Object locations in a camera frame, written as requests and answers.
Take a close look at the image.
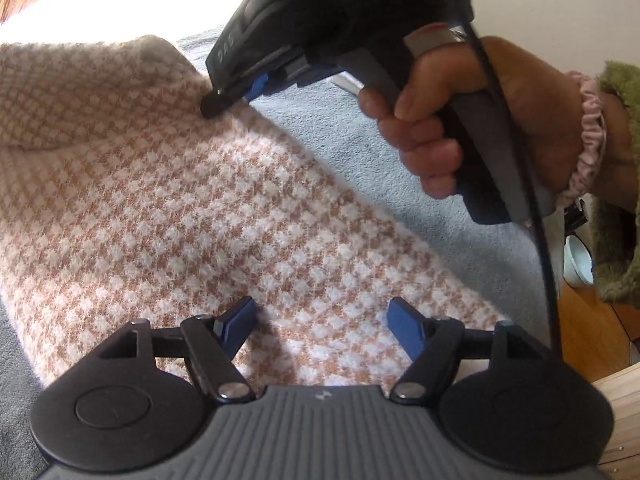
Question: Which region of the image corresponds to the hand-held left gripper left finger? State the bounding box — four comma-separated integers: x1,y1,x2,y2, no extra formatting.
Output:
99,296,257,405

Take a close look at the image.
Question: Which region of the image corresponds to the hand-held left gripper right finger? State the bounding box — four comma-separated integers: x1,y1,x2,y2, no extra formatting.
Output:
387,296,543,405

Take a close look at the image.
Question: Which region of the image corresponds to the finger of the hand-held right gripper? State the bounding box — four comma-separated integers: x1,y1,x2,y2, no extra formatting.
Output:
241,55,313,106
199,77,251,121

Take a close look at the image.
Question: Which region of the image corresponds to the beige houndstooth knit cardigan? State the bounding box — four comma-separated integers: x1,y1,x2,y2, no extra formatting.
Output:
0,34,516,396

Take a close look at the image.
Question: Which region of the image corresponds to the person's right hand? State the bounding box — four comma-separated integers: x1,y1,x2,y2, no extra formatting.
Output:
357,35,608,211

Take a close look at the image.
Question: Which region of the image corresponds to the white bowl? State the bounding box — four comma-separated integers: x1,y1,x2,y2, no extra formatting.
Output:
565,234,596,289

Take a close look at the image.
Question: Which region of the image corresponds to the pink scrunchie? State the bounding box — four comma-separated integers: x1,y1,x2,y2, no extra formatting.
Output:
562,71,609,209

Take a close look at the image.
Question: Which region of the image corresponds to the black cable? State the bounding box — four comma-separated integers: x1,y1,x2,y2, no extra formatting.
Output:
450,5,567,363

